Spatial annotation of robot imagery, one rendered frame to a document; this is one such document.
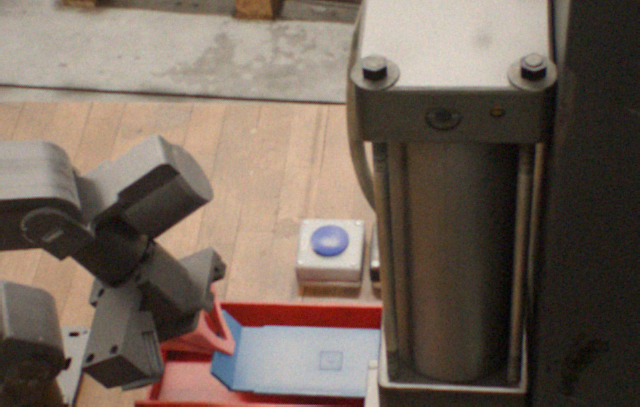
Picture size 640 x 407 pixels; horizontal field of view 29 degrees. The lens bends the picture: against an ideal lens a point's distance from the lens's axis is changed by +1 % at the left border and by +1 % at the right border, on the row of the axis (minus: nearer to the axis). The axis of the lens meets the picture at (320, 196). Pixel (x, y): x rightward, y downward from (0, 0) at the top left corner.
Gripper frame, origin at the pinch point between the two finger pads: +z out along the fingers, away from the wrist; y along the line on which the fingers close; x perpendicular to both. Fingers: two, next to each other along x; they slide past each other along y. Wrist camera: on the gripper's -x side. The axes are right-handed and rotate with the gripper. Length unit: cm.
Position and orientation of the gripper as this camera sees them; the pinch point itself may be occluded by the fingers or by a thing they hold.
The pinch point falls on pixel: (225, 345)
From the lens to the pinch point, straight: 114.5
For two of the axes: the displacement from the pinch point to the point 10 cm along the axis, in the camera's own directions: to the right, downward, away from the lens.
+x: 0.8, -7.4, 6.7
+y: 8.3, -3.3, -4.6
